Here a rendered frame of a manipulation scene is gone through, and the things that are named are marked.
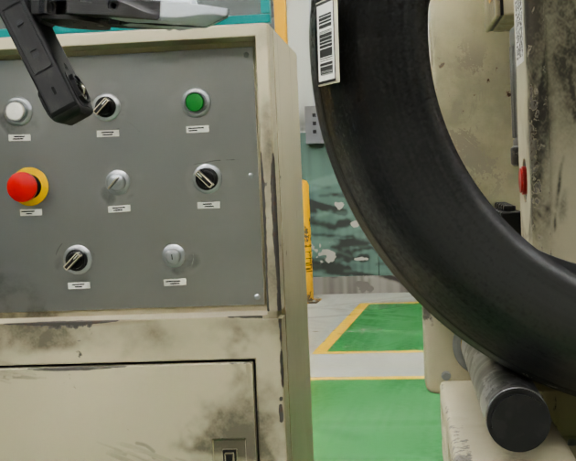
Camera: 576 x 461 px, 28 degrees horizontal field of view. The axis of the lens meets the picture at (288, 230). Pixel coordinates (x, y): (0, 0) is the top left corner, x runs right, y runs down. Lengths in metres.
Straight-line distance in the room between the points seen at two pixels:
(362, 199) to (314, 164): 9.06
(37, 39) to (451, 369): 0.52
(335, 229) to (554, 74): 8.73
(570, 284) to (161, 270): 0.82
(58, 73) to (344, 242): 8.99
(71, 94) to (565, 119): 0.51
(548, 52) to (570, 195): 0.14
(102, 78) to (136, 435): 0.47
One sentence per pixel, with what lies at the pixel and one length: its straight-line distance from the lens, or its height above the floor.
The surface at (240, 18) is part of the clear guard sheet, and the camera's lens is 1.49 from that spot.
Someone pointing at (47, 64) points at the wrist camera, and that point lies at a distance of 0.93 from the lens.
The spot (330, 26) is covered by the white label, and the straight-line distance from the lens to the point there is 0.81.
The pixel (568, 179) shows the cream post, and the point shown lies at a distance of 1.18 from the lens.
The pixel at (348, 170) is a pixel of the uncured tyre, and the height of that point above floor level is 1.08.
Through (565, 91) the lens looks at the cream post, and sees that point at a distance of 1.18.
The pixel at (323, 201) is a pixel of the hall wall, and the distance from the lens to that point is 9.89.
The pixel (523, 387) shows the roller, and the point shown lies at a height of 0.92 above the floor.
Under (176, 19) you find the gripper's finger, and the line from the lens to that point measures 0.91.
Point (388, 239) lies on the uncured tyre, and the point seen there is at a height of 1.03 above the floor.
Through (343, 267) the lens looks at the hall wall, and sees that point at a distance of 9.90.
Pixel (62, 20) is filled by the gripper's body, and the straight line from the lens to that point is 0.94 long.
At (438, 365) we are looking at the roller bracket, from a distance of 1.16.
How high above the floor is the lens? 1.08
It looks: 3 degrees down
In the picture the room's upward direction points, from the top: 3 degrees counter-clockwise
